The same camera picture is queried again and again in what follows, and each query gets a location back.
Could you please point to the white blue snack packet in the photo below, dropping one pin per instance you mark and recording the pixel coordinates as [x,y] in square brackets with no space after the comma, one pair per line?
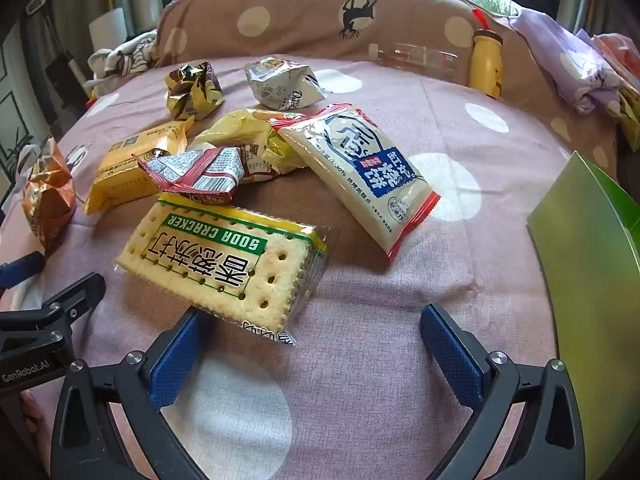
[360,170]

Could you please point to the clear plastic bottle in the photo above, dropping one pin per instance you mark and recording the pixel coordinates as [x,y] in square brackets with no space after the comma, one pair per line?
[420,57]

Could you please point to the orange packet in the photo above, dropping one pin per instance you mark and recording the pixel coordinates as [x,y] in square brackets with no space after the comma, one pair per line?
[47,195]

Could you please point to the green cardboard box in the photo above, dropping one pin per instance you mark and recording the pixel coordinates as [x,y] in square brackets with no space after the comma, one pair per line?
[585,260]

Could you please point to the yellow patterned bag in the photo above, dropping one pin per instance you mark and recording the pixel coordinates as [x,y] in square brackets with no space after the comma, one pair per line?
[627,117]

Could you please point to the red white packet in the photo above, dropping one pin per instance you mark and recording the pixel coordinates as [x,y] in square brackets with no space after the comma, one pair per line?
[200,170]

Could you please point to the soda cracker packet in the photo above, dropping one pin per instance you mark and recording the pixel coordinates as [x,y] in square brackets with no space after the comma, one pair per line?
[215,255]

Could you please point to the white patterned cloth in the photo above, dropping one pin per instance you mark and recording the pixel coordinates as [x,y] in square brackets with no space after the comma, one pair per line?
[120,60]

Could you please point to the yellow bottle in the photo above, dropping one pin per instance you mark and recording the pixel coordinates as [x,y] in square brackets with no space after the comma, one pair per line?
[485,65]

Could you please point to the yellow cake packet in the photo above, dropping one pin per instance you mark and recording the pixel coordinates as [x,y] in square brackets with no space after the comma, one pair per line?
[125,170]

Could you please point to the white paper roll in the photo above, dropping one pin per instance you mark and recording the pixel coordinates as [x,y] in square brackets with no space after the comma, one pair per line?
[107,27]

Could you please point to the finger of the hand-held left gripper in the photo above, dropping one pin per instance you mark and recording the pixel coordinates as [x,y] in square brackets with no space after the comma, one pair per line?
[65,295]
[17,269]

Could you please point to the purple polka-dot cloth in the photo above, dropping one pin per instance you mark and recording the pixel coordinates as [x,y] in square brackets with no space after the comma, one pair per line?
[555,50]

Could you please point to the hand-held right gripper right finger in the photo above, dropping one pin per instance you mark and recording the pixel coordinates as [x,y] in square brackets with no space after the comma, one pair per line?
[452,355]

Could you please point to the brown polka-dot deer cushion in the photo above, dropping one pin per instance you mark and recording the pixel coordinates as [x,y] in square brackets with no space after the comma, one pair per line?
[300,15]

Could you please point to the gold brown packet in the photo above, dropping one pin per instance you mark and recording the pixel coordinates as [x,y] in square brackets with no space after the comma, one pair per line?
[192,90]

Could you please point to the pink polka-dot bedsheet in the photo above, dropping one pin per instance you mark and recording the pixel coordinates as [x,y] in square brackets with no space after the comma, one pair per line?
[450,270]

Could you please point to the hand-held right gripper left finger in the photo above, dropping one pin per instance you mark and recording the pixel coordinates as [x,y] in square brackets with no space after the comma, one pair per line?
[175,360]

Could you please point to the pink cloth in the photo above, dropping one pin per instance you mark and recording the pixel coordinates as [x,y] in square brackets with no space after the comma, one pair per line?
[615,55]

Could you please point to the yellow-green corn snack packet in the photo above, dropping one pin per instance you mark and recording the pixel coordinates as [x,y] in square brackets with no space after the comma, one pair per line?
[240,127]

